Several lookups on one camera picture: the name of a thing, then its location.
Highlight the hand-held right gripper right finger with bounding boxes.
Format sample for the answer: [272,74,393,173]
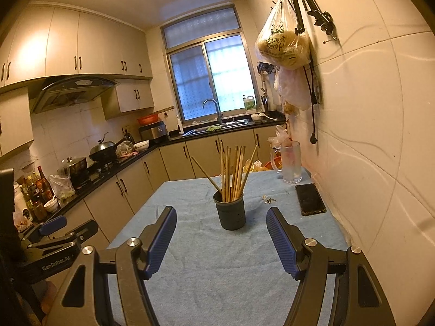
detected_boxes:
[266,206,396,326]

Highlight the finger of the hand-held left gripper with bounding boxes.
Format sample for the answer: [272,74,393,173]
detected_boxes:
[20,215,68,244]
[28,219,99,251]

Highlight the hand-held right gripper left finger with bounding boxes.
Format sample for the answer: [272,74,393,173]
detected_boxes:
[44,205,178,326]

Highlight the dark grey chopstick holder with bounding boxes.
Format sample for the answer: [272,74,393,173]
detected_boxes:
[213,190,246,230]

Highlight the bunch of wooden chopsticks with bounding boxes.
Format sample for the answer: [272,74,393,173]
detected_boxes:
[191,142,258,202]

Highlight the person's left hand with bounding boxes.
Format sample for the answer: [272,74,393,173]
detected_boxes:
[42,280,59,316]

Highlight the group of condiment bottles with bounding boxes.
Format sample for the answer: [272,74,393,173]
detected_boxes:
[13,166,52,225]

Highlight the black smartphone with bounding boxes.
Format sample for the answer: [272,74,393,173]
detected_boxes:
[295,183,327,217]

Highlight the light blue table cloth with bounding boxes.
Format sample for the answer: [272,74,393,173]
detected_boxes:
[107,170,349,326]

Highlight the steel pot with lid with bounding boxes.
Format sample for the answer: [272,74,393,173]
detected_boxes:
[61,156,89,186]

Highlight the gas stove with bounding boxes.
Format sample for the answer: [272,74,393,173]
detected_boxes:
[86,161,120,178]

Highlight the clear glass mug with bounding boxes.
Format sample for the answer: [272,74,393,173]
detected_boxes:
[270,142,303,184]

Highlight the black wok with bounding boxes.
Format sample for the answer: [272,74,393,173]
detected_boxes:
[89,137,129,162]

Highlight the clear plastic food bag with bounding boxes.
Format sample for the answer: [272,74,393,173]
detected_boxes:
[116,142,135,158]

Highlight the crumpled white plastic bag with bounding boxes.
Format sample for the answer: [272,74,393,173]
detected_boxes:
[268,124,293,147]

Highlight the silver countertop appliance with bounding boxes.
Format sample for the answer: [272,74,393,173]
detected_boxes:
[139,122,168,141]

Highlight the black kitchen countertop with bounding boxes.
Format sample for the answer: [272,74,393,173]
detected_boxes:
[14,117,286,233]

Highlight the steel kitchen sink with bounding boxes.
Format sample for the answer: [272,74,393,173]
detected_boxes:
[182,119,249,137]

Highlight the black range hood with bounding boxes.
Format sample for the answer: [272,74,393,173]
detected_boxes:
[30,76,122,114]

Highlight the chrome sink faucet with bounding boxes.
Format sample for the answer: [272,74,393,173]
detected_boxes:
[203,99,224,125]

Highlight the hanging white plastic bag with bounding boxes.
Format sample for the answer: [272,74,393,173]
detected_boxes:
[274,66,312,110]

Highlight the kitchen window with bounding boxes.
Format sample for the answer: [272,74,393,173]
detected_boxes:
[160,3,258,126]

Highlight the beige upper kitchen cabinets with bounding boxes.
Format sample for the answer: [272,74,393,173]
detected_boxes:
[0,3,155,157]

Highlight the hanging bag of buns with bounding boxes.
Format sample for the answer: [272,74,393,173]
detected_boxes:
[255,0,312,70]

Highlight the black power cable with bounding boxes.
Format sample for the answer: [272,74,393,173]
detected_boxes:
[302,64,321,147]

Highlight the black wall hook rack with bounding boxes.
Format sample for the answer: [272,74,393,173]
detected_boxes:
[272,0,339,44]

